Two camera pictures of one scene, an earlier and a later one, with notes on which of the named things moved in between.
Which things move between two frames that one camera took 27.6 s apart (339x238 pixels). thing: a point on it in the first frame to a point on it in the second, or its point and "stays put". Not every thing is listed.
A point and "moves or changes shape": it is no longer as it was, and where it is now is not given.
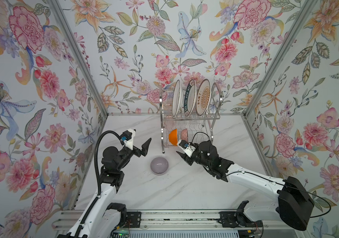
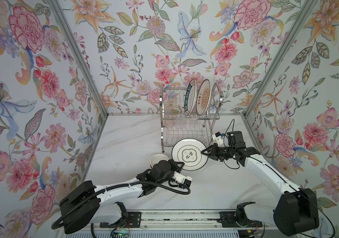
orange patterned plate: (203, 97) stays put
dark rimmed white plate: (190, 97) stays put
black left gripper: (142, 152) to (174, 166)
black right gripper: (187, 159) to (213, 150)
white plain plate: (177, 99) moves or changes shape
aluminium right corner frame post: (303, 15) stays put
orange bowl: (173, 137) to (156, 158)
